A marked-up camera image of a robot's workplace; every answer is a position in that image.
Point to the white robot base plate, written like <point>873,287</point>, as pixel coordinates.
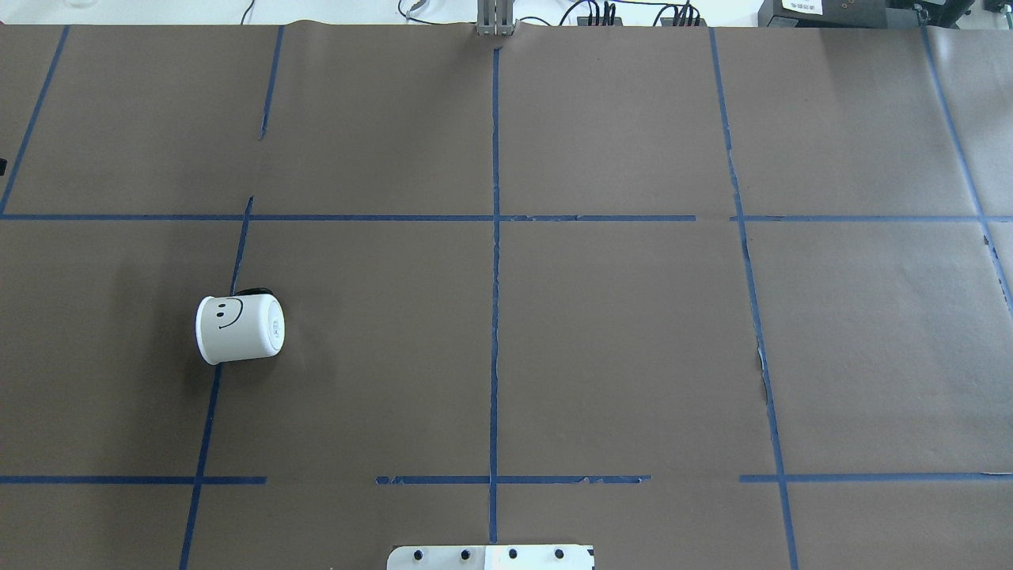
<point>531,556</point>

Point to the black power strip left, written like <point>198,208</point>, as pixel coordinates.
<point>600,14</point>

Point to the white smiley face mug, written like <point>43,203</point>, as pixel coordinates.
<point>246,325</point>

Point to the grey aluminium camera post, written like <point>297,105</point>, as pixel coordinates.
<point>495,18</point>

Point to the black power strip right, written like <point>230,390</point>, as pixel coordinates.
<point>684,15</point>

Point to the black equipment box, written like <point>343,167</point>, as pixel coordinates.
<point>861,14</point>

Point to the black power strip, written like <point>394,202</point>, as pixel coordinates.
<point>684,15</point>
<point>600,14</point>

